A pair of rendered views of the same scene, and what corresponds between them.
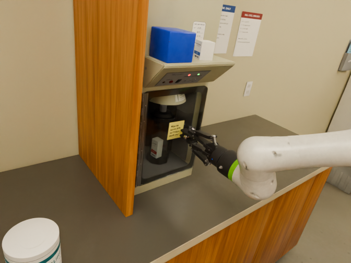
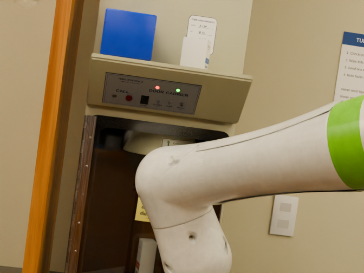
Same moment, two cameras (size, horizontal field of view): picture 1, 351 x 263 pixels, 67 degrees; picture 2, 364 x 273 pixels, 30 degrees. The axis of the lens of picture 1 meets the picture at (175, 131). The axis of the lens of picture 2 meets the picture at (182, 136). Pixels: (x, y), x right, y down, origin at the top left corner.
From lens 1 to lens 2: 0.89 m
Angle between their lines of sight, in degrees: 40
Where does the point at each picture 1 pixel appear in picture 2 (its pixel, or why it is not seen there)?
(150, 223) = not seen: outside the picture
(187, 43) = (138, 28)
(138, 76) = (54, 69)
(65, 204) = not seen: outside the picture
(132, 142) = (38, 176)
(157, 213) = not seen: outside the picture
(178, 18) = (159, 8)
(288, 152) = (189, 156)
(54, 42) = (37, 70)
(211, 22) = (229, 19)
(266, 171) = (161, 196)
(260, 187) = (169, 244)
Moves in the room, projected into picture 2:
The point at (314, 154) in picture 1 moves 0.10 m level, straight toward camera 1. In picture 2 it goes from (222, 157) to (155, 150)
